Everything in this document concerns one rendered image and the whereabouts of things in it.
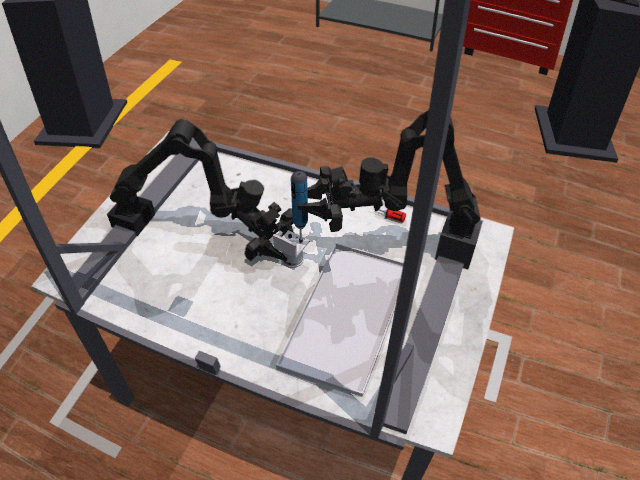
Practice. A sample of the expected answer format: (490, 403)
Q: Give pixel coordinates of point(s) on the blue electric screwdriver barrel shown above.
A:
(299, 195)

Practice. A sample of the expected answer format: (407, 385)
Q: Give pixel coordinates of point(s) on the red screwdriver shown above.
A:
(395, 215)

